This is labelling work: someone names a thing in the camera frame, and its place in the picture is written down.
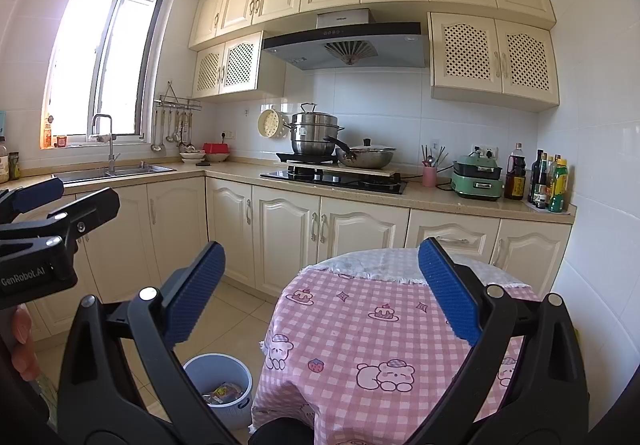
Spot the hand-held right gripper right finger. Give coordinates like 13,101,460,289
407,237,590,445

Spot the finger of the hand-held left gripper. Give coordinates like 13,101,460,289
0,178,65,226
0,188,121,253

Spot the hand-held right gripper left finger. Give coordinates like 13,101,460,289
56,241,236,445

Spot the yellow clear snack bag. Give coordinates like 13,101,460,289
202,382,244,406

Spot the light blue plastic bin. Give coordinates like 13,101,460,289
182,354,254,431

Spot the person's left hand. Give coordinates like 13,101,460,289
12,304,40,382

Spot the stainless steel sink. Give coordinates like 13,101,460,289
51,164,177,185

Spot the steel kitchen faucet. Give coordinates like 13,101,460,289
91,114,121,176

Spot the white lace cloth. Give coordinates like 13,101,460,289
306,247,534,287

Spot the pink checked cartoon tablecloth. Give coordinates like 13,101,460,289
249,265,542,445

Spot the row of hanging utensils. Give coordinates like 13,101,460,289
151,108,197,154

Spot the green electric cooker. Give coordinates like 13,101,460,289
450,152,504,201

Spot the large soy sauce bottle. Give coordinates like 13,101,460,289
504,142,527,200

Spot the bundle of chopsticks and spoons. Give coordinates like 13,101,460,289
420,142,449,169

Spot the dark bottle with gold cap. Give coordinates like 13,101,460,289
539,152,552,207

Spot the tall dark glass bottle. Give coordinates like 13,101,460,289
530,150,545,204

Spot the clear oil bottle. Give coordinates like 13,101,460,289
546,154,558,209

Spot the green yellow-cap bottle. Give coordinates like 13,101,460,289
549,158,570,214

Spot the sliding window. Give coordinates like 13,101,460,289
42,0,169,149

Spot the black gas stove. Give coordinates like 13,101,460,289
259,169,409,196

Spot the steel wok with lid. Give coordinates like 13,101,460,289
324,138,399,169

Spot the black induction cooker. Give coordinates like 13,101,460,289
276,152,341,165

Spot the yellow perforated round tray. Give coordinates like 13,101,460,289
257,108,282,140

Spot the stainless steel steamer pot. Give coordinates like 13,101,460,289
282,102,346,157

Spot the small lattice door cabinet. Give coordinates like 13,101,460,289
192,30,286,100

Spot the large lattice door cabinet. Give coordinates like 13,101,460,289
427,11,560,114

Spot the grey range hood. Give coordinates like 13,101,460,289
261,9,430,71

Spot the metal wall utensil rack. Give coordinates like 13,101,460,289
153,81,202,112

